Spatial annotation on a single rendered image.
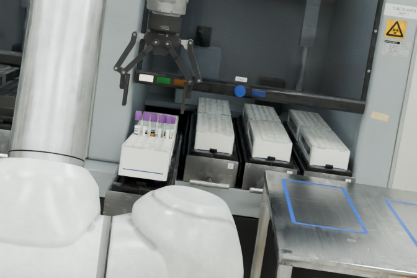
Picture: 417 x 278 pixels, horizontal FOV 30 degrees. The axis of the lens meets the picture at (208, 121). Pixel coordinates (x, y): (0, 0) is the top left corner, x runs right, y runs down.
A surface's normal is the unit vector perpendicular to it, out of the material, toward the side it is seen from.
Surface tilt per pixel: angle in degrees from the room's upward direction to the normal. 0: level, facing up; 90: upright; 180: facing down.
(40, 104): 69
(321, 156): 90
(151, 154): 84
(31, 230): 65
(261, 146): 90
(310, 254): 0
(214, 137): 90
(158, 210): 47
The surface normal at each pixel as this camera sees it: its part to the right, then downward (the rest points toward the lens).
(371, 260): 0.14, -0.97
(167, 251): -0.24, 0.03
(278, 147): 0.00, 0.18
